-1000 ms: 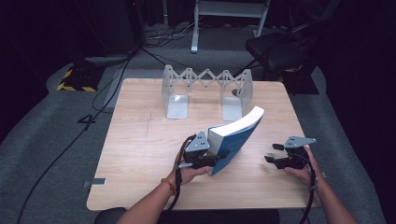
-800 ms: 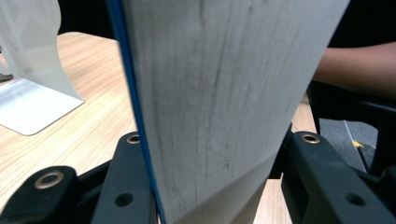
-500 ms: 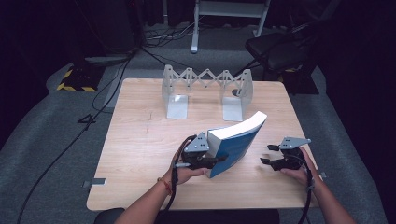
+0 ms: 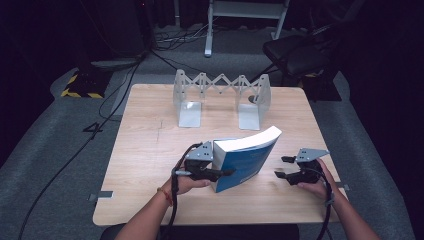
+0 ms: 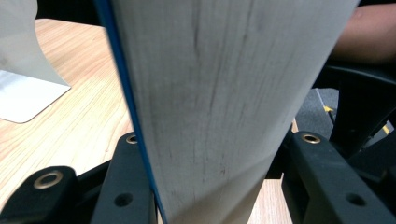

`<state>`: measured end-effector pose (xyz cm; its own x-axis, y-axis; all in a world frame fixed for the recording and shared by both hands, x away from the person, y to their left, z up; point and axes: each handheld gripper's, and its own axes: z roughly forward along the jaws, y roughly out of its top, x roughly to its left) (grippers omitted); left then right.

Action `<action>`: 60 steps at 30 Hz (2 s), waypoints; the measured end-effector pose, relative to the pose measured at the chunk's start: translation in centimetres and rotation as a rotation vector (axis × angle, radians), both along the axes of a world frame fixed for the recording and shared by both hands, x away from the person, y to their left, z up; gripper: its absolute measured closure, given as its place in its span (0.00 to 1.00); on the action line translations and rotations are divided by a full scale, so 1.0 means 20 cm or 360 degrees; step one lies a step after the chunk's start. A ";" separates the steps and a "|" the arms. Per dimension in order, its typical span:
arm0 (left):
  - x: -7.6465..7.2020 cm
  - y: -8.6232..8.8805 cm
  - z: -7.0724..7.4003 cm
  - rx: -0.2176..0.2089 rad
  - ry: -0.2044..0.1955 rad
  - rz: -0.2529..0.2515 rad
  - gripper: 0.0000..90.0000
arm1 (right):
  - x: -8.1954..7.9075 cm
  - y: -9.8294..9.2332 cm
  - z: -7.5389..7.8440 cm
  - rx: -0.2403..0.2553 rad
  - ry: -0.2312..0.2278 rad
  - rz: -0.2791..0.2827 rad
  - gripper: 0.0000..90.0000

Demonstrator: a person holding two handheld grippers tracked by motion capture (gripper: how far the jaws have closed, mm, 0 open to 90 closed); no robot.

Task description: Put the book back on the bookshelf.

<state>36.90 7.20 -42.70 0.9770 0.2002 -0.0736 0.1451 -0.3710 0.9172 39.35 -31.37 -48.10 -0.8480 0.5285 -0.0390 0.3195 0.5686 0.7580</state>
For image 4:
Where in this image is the long black floor cable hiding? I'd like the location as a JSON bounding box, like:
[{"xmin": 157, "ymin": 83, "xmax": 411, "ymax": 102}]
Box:
[{"xmin": 18, "ymin": 59, "xmax": 143, "ymax": 240}]

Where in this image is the blue paperback book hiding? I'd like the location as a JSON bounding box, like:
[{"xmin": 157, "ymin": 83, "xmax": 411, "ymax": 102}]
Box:
[{"xmin": 211, "ymin": 125, "xmax": 283, "ymax": 194}]

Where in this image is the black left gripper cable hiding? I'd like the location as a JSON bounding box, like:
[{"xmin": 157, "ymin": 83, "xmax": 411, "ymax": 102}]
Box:
[{"xmin": 159, "ymin": 142, "xmax": 204, "ymax": 240}]

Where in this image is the orange string bracelet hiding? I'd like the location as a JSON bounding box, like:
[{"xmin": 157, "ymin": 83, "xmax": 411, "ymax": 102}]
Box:
[{"xmin": 156, "ymin": 186, "xmax": 175, "ymax": 208}]

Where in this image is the dark cabinet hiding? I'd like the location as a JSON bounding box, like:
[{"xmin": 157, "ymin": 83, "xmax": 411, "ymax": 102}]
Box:
[{"xmin": 87, "ymin": 0, "xmax": 153, "ymax": 66}]

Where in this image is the bundle of floor cables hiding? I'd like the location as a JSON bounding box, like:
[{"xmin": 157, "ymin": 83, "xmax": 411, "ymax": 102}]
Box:
[{"xmin": 153, "ymin": 22, "xmax": 218, "ymax": 52}]

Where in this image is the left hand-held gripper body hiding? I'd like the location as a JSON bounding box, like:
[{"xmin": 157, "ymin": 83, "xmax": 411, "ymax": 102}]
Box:
[{"xmin": 182, "ymin": 140, "xmax": 215, "ymax": 183}]

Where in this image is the person's dark clothing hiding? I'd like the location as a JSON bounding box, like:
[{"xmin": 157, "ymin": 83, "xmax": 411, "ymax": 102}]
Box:
[{"xmin": 99, "ymin": 223, "xmax": 301, "ymax": 240}]

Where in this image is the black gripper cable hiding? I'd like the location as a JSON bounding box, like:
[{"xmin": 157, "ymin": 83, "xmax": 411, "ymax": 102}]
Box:
[
  {"xmin": 301, "ymin": 166, "xmax": 336, "ymax": 240},
  {"xmin": 159, "ymin": 142, "xmax": 204, "ymax": 240}
]

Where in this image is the black chair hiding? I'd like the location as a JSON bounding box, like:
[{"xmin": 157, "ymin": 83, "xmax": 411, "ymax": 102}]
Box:
[{"xmin": 262, "ymin": 23, "xmax": 344, "ymax": 101}]

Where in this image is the grey extendable metal book stand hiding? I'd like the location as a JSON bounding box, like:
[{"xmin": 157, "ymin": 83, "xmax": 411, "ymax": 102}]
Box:
[{"xmin": 172, "ymin": 68, "xmax": 272, "ymax": 131}]

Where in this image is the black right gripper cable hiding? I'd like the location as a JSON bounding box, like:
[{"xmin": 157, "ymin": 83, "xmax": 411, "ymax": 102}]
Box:
[{"xmin": 301, "ymin": 166, "xmax": 336, "ymax": 240}]

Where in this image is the person's left hand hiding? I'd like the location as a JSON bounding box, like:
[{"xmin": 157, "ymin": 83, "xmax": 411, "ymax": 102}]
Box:
[{"xmin": 163, "ymin": 174, "xmax": 212, "ymax": 197}]

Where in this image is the person's right hand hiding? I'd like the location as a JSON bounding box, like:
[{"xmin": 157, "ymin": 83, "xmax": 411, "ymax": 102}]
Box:
[{"xmin": 295, "ymin": 157, "xmax": 339, "ymax": 202}]

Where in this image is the yellow black striped base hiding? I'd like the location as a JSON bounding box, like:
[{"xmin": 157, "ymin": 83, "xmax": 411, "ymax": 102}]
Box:
[{"xmin": 60, "ymin": 69, "xmax": 113, "ymax": 100}]

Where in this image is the white metal stand frame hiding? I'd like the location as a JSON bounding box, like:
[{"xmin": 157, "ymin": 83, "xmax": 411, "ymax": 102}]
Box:
[{"xmin": 203, "ymin": 0, "xmax": 292, "ymax": 58}]

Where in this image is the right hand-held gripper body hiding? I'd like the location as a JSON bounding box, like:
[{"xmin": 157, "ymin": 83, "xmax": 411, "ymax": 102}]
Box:
[{"xmin": 287, "ymin": 147, "xmax": 331, "ymax": 186}]

